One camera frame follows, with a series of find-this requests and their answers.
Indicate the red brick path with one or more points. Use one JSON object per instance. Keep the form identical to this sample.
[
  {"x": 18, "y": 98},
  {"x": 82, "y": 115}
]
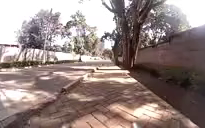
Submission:
[{"x": 113, "y": 100}]

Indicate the concrete kerb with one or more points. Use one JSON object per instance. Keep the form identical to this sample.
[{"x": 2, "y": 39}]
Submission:
[{"x": 68, "y": 86}]

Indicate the large tree trunks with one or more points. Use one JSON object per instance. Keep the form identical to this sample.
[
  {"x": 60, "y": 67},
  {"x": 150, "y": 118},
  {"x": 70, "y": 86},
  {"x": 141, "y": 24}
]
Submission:
[{"x": 128, "y": 33}]

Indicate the row of trees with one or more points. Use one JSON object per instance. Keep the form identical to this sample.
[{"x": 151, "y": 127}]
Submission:
[{"x": 50, "y": 30}]

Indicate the grey asphalt road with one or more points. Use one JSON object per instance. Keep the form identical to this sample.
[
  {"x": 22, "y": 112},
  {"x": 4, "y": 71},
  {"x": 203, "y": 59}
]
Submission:
[{"x": 26, "y": 83}]

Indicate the low green hedge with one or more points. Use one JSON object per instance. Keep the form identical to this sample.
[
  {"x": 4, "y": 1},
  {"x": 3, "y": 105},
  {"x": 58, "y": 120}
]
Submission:
[{"x": 20, "y": 63}]

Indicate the dirt and grass strip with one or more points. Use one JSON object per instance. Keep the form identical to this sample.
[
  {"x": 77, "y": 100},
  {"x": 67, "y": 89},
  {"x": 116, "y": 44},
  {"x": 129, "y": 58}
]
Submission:
[{"x": 186, "y": 90}]

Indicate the pale long wall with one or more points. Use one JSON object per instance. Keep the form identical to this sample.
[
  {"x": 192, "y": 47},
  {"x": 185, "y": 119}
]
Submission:
[{"x": 30, "y": 54}]

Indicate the brick wall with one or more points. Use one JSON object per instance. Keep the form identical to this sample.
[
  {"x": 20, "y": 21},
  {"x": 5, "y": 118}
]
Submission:
[{"x": 186, "y": 50}]

